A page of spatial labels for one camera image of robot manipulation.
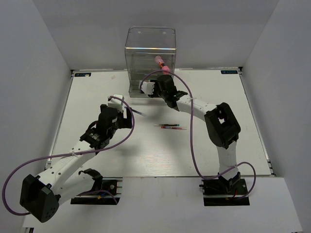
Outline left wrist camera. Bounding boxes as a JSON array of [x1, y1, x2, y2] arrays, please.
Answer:
[[107, 94, 124, 113]]

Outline red gel pen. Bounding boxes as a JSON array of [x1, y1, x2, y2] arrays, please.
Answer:
[[161, 126, 187, 130]]

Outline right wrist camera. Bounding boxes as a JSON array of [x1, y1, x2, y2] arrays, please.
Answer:
[[138, 81, 157, 98]]

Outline pink marker tube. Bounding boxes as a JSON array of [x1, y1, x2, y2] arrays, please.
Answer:
[[155, 55, 170, 75]]

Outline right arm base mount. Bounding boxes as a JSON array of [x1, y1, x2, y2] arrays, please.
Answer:
[[199, 179, 250, 207]]

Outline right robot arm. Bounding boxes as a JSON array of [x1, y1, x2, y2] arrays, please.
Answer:
[[139, 74, 241, 194]]

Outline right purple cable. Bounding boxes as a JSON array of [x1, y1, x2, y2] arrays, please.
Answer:
[[139, 70, 257, 200]]

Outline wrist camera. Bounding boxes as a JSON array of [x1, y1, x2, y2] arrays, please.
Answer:
[[138, 81, 157, 98], [107, 94, 124, 113]]

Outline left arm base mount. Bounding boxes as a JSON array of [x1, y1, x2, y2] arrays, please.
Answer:
[[70, 178, 123, 206]]

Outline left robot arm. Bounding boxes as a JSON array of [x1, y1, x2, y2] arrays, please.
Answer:
[[20, 104, 133, 223]]

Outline clear acrylic drawer organizer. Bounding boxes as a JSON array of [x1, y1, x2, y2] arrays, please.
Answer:
[[125, 26, 177, 98]]

